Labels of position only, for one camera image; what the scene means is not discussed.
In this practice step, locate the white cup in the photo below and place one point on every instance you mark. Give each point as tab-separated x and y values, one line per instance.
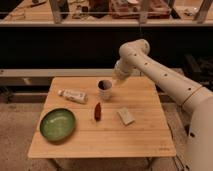
104	87

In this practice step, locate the wooden shelf with clutter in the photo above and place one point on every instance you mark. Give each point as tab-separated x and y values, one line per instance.
107	13

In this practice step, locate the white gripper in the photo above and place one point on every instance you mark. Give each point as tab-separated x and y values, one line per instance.
121	71

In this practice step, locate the white sponge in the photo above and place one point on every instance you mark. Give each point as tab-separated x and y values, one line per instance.
126	117

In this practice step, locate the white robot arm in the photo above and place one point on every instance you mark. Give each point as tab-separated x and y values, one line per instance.
190	95

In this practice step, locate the white tube bottle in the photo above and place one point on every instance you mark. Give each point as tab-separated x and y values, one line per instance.
73	95

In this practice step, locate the wooden table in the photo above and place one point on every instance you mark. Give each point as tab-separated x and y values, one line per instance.
147	136

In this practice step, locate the green bowl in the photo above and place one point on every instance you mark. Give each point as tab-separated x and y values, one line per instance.
57	124

